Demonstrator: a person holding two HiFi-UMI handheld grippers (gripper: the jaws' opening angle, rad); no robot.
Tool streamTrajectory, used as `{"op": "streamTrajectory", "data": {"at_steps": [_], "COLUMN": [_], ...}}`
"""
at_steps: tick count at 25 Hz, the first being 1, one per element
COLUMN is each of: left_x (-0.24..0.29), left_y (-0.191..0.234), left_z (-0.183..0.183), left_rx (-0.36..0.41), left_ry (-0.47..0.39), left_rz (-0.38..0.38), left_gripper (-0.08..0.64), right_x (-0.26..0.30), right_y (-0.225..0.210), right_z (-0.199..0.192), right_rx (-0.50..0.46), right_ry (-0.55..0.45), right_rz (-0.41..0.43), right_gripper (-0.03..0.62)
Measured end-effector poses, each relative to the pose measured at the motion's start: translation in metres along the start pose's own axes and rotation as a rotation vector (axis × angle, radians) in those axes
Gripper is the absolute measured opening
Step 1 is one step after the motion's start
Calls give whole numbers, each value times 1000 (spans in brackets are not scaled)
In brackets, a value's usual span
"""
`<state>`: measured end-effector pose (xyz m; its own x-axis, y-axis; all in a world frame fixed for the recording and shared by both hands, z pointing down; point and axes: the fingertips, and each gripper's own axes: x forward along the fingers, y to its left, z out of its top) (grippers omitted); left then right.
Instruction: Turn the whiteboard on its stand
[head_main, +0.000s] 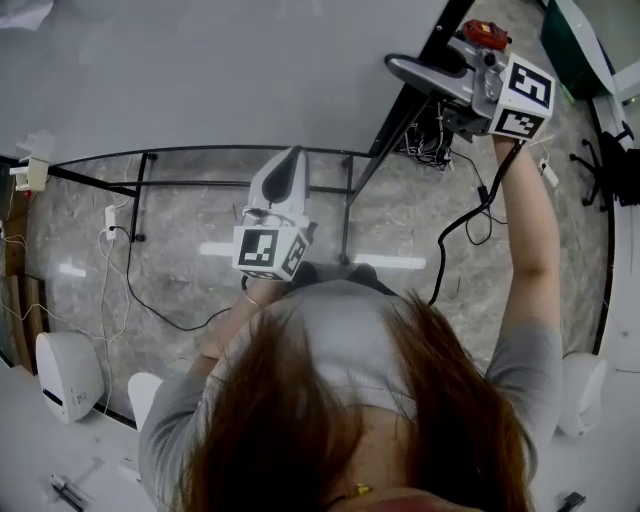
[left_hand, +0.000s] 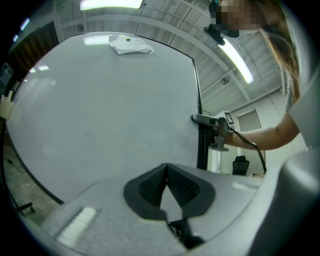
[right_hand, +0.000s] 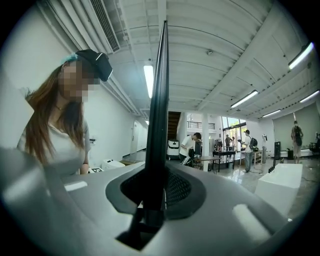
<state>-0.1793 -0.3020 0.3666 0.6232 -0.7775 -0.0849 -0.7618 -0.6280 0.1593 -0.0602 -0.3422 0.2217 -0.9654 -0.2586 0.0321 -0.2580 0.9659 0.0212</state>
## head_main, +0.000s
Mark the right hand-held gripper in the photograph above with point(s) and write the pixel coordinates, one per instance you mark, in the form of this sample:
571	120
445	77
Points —
525	90

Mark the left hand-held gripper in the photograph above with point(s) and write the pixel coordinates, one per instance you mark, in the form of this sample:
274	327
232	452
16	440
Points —
257	250

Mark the white table board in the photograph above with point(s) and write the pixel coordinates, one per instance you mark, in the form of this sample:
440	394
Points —
200	75

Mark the person's left forearm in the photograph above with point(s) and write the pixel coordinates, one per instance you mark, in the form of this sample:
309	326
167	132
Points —
240	320

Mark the red tool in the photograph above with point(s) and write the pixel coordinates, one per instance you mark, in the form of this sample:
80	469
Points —
482	32

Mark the person's black shoe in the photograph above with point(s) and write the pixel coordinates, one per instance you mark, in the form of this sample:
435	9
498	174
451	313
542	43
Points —
306	274
365	275

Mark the dark green cabinet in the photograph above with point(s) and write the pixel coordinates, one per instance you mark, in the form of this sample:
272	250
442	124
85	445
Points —
570	50

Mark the white power strip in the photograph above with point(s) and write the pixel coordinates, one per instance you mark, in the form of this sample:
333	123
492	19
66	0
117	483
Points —
549	172
110	220

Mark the person's grey top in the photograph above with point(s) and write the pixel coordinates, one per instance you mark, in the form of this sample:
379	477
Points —
345	340

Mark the black office chair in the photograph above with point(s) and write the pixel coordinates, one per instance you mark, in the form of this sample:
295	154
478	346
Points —
617	165

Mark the white dome device with slot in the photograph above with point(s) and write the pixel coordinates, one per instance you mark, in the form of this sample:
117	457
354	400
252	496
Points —
70	370

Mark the brown wooden planks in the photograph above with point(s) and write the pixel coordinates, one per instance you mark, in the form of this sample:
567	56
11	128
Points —
30	310

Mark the crumpled white paper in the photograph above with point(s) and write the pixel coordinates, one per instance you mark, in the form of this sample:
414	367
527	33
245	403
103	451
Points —
25	12

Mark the black and white tool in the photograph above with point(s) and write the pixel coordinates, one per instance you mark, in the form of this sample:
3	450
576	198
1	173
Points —
65	492

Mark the black hand tool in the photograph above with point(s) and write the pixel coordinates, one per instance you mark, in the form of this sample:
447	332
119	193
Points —
571	501

